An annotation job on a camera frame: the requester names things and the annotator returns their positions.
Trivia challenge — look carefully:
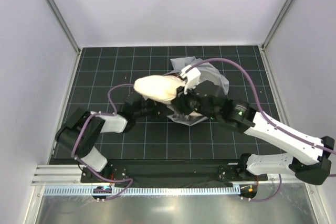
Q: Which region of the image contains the grey fabric pillowcase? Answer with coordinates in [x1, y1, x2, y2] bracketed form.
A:
[164, 57, 229, 126]

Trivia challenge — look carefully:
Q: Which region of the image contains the cream white pillow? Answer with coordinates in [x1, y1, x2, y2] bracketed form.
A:
[133, 74, 208, 117]

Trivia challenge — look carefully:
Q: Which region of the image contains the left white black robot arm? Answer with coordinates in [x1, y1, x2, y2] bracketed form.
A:
[55, 94, 173, 183]

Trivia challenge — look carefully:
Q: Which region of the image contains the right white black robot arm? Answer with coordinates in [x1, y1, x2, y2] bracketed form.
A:
[171, 81, 334, 185]

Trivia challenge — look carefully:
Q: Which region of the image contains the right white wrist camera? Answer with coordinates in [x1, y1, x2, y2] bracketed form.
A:
[179, 65, 201, 94]

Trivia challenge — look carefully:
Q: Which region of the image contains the right aluminium frame post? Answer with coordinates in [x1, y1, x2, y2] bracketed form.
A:
[258, 0, 312, 51]

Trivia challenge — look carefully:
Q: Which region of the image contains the aluminium frame post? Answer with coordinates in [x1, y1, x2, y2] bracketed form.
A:
[258, 0, 312, 51]
[31, 0, 81, 56]

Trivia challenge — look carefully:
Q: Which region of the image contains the slotted grey cable duct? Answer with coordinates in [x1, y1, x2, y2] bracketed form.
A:
[43, 185, 240, 196]

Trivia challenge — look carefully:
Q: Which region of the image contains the aluminium front rail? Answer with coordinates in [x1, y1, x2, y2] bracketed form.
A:
[31, 163, 85, 186]

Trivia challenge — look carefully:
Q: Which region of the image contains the left aluminium frame post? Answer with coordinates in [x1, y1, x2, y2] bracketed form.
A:
[31, 0, 81, 56]

